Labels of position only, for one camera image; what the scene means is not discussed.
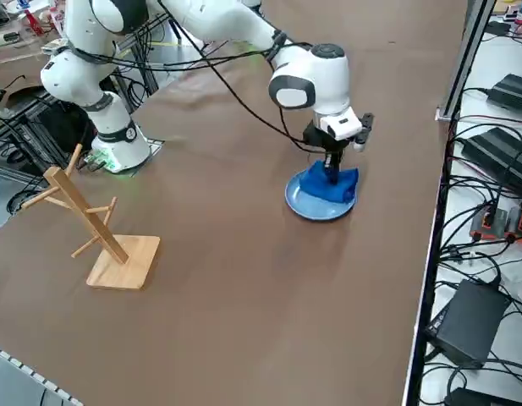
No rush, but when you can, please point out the large black power adapter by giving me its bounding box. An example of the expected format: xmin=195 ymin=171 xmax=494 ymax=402
xmin=461 ymin=126 xmax=522 ymax=195

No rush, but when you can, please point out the blue plastic plate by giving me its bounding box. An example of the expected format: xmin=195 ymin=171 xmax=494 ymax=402
xmin=284 ymin=168 xmax=359 ymax=222

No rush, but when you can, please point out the black box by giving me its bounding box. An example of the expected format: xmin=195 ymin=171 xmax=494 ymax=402
xmin=426 ymin=278 xmax=511 ymax=368

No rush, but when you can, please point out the orange black device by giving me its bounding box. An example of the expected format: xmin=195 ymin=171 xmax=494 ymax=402
xmin=503 ymin=206 xmax=522 ymax=243
xmin=470 ymin=206 xmax=510 ymax=242

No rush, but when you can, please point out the metal camera post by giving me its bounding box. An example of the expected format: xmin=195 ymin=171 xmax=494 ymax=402
xmin=436 ymin=0 xmax=497 ymax=123

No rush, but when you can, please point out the red plastic object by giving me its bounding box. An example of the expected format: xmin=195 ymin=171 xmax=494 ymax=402
xmin=23 ymin=8 xmax=44 ymax=38

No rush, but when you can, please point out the blue cloth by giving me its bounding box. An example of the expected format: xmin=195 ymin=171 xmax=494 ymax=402
xmin=299 ymin=162 xmax=360 ymax=204

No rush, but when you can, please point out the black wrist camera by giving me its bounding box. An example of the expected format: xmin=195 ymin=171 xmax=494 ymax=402
xmin=351 ymin=112 xmax=376 ymax=153

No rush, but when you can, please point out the small black power adapter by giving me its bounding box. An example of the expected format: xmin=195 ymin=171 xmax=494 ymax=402
xmin=486 ymin=74 xmax=522 ymax=113

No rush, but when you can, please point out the wooden cup rack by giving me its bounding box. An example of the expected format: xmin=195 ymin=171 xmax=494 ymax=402
xmin=22 ymin=143 xmax=162 ymax=291

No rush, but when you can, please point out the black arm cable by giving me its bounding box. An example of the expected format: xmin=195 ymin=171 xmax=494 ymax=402
xmin=157 ymin=0 xmax=315 ymax=154

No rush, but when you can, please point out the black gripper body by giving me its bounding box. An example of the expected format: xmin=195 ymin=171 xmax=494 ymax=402
xmin=302 ymin=121 xmax=351 ymax=156

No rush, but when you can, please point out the flat black device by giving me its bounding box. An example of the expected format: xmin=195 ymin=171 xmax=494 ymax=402
xmin=448 ymin=387 xmax=522 ymax=406

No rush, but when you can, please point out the grey metal frame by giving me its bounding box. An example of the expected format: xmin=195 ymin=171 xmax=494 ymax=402
xmin=0 ymin=341 xmax=82 ymax=406

